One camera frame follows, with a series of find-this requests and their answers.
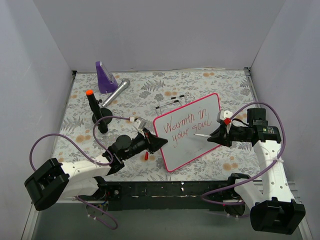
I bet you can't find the white red whiteboard marker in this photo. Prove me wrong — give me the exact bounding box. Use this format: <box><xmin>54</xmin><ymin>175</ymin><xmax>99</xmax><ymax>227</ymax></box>
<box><xmin>194</xmin><ymin>133</ymin><xmax>211</xmax><ymax>138</ymax></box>

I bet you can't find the pink framed whiteboard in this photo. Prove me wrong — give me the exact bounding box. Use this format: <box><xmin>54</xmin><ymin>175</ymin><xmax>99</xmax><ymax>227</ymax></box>
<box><xmin>153</xmin><ymin>93</ymin><xmax>221</xmax><ymax>172</ymax></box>

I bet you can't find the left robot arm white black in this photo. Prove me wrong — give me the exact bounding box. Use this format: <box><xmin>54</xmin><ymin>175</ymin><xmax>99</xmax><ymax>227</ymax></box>
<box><xmin>24</xmin><ymin>128</ymin><xmax>168</xmax><ymax>211</ymax></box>

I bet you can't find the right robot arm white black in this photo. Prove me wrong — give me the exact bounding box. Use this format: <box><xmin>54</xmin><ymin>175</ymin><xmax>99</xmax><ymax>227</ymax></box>
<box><xmin>208</xmin><ymin>108</ymin><xmax>306</xmax><ymax>235</ymax></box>

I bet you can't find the black torch with orange cap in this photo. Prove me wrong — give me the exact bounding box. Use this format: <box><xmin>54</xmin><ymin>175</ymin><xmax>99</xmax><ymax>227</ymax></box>
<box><xmin>85</xmin><ymin>89</ymin><xmax>113</xmax><ymax>134</ymax></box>

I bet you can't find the floral patterned table mat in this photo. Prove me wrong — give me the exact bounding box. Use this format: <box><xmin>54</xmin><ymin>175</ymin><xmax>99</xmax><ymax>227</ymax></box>
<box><xmin>53</xmin><ymin>69</ymin><xmax>260</xmax><ymax>182</ymax></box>

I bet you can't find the silver microphone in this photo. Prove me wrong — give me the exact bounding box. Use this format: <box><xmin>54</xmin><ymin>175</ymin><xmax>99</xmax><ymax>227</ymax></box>
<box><xmin>101</xmin><ymin>78</ymin><xmax>131</xmax><ymax>108</ymax></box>

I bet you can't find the purple wedge stand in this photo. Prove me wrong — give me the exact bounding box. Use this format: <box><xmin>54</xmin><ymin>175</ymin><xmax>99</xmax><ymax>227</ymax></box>
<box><xmin>95</xmin><ymin>61</ymin><xmax>118</xmax><ymax>94</ymax></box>

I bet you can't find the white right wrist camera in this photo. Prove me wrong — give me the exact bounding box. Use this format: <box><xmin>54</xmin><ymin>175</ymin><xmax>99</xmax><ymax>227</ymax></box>
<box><xmin>217</xmin><ymin>110</ymin><xmax>233</xmax><ymax>133</ymax></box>

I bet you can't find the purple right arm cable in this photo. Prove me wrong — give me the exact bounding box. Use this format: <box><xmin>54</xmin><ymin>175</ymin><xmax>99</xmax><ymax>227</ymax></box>
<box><xmin>201</xmin><ymin>101</ymin><xmax>286</xmax><ymax>218</ymax></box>

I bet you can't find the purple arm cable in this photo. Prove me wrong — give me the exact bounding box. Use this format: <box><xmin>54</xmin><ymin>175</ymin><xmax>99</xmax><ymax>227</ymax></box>
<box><xmin>201</xmin><ymin>101</ymin><xmax>286</xmax><ymax>218</ymax></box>
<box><xmin>29</xmin><ymin>115</ymin><xmax>138</xmax><ymax>230</ymax></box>

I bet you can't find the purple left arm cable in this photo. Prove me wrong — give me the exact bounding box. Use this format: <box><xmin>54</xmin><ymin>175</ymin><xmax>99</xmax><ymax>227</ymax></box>
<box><xmin>29</xmin><ymin>115</ymin><xmax>138</xmax><ymax>230</ymax></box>

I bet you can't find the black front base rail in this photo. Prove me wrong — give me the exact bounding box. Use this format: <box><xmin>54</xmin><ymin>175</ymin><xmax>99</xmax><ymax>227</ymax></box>
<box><xmin>88</xmin><ymin>177</ymin><xmax>228</xmax><ymax>211</ymax></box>

